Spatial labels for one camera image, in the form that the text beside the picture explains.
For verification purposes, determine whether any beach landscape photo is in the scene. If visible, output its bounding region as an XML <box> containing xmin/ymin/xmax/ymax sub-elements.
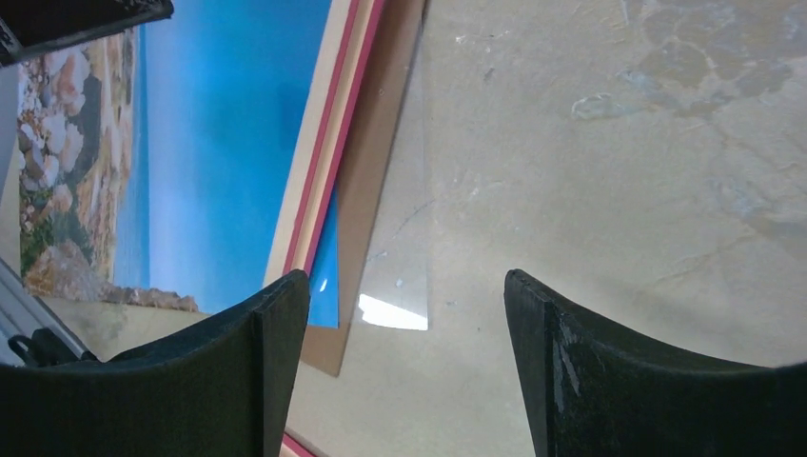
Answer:
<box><xmin>16</xmin><ymin>1</ymin><xmax>331</xmax><ymax>314</ymax></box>

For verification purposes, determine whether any pink picture frame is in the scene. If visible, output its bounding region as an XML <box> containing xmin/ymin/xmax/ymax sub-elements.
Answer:
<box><xmin>263</xmin><ymin>0</ymin><xmax>387</xmax><ymax>457</ymax></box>

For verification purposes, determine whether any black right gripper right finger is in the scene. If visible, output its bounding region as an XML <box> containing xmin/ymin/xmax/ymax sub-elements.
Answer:
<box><xmin>503</xmin><ymin>269</ymin><xmax>806</xmax><ymax>456</ymax></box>

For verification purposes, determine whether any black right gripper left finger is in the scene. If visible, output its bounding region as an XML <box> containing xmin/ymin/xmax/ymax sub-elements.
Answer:
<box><xmin>1</xmin><ymin>270</ymin><xmax>309</xmax><ymax>456</ymax></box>

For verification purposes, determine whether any aluminium rail frame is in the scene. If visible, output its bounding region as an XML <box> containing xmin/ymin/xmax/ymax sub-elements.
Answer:
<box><xmin>1</xmin><ymin>262</ymin><xmax>92</xmax><ymax>368</ymax></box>

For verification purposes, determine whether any brown cardboard backing board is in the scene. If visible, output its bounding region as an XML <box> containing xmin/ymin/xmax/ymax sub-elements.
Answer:
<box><xmin>301</xmin><ymin>0</ymin><xmax>428</xmax><ymax>377</ymax></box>

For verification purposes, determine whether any clear glass sheet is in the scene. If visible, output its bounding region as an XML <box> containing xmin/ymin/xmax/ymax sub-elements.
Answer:
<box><xmin>354</xmin><ymin>40</ymin><xmax>430</xmax><ymax>331</ymax></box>

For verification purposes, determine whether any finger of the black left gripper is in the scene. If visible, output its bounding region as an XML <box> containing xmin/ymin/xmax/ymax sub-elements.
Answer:
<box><xmin>1</xmin><ymin>0</ymin><xmax>174</xmax><ymax>67</ymax></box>

